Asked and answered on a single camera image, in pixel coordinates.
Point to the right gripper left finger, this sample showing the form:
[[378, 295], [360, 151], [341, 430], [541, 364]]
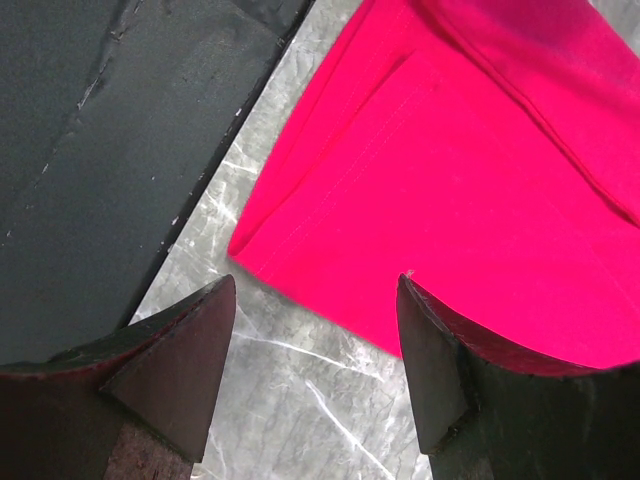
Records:
[[135, 404]]

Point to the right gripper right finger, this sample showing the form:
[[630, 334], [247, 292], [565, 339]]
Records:
[[488, 408]]

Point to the pink t shirt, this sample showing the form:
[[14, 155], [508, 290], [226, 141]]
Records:
[[487, 149]]

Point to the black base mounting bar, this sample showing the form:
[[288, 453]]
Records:
[[114, 116]]

